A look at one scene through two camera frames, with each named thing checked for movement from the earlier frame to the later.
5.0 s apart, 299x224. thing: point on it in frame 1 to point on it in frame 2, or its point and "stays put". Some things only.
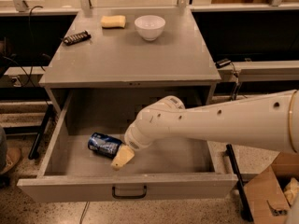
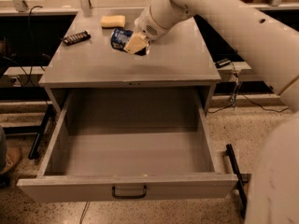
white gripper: x=133 y=142 to x=146 y=26
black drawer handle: x=129 y=197 stays put
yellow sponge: x=113 y=21 stays put
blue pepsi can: x=104 y=145 to x=120 y=36
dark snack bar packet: x=78 y=37 stays put
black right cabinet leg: x=245 y=203 stays put
